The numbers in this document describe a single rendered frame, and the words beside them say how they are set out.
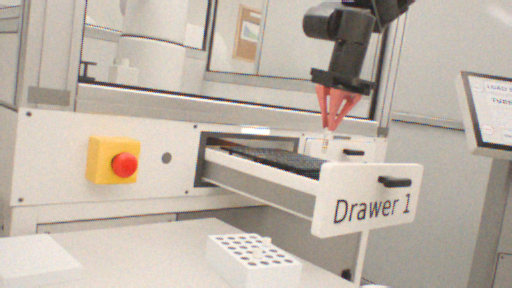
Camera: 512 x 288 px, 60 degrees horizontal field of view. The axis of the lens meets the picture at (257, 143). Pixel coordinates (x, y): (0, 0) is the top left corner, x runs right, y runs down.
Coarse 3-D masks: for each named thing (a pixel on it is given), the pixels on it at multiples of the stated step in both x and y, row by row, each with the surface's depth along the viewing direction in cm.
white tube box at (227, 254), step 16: (208, 240) 65; (224, 240) 65; (240, 240) 66; (256, 240) 67; (208, 256) 65; (224, 256) 61; (240, 256) 59; (272, 256) 61; (288, 256) 62; (224, 272) 60; (240, 272) 57; (256, 272) 56; (272, 272) 57; (288, 272) 59
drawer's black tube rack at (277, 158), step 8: (232, 152) 88; (240, 152) 87; (248, 152) 88; (256, 152) 90; (264, 152) 92; (272, 152) 94; (280, 152) 96; (288, 152) 98; (256, 160) 96; (264, 160) 82; (272, 160) 82; (280, 160) 83; (288, 160) 85; (296, 160) 87; (304, 160) 88; (312, 160) 90; (320, 160) 92; (280, 168) 93; (288, 168) 78; (304, 176) 87; (312, 176) 89
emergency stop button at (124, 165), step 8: (128, 152) 70; (120, 160) 68; (128, 160) 69; (136, 160) 70; (112, 168) 68; (120, 168) 68; (128, 168) 69; (136, 168) 70; (120, 176) 69; (128, 176) 70
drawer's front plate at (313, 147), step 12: (312, 144) 108; (336, 144) 114; (348, 144) 118; (360, 144) 122; (372, 144) 126; (312, 156) 108; (324, 156) 112; (336, 156) 115; (348, 156) 119; (360, 156) 123; (372, 156) 127
